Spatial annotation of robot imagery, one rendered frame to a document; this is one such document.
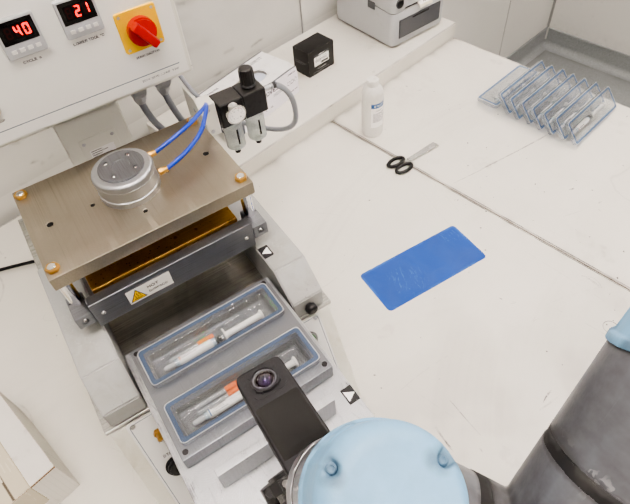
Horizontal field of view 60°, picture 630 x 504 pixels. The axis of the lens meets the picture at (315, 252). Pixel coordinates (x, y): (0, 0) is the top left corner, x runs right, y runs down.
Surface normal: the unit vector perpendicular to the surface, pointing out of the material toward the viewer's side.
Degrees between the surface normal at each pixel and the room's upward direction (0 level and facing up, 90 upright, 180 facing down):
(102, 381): 40
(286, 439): 8
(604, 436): 53
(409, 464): 20
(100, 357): 0
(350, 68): 0
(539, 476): 63
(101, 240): 0
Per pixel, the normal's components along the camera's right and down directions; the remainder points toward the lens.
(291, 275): 0.30, -0.07
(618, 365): -0.91, -0.37
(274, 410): -0.15, -0.71
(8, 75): 0.54, 0.62
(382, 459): 0.12, -0.37
